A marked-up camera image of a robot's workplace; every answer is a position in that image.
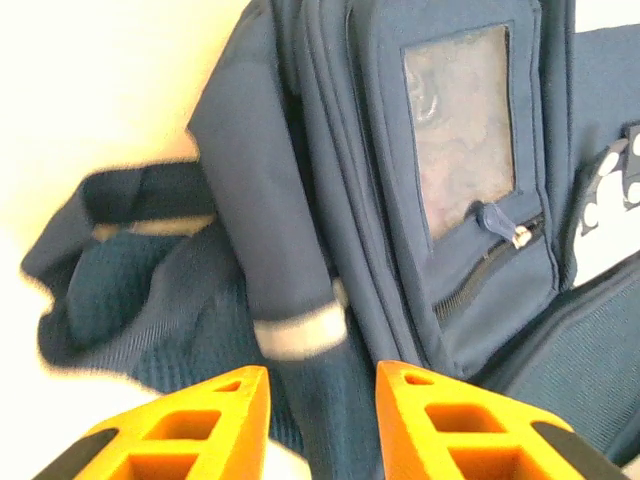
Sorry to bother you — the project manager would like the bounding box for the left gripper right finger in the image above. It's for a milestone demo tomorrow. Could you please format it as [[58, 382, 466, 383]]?
[[374, 359, 631, 480]]

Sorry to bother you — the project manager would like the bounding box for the navy blue backpack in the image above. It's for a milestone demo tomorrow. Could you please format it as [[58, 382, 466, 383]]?
[[19, 0, 640, 480]]

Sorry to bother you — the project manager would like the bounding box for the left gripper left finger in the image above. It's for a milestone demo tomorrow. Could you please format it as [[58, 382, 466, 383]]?
[[32, 364, 271, 480]]

